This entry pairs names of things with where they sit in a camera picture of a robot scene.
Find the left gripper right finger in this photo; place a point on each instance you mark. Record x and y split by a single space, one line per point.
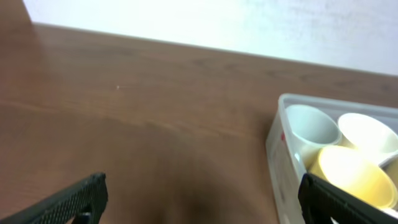
323 203

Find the white plastic cup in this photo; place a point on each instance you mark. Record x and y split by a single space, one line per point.
372 138

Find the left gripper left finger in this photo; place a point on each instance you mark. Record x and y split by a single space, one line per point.
83 202

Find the grey plastic cup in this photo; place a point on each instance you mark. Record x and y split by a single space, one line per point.
312 130

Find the yellow plastic cup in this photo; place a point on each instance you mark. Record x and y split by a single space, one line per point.
351 172

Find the clear plastic container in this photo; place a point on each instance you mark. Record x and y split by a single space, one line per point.
286 168

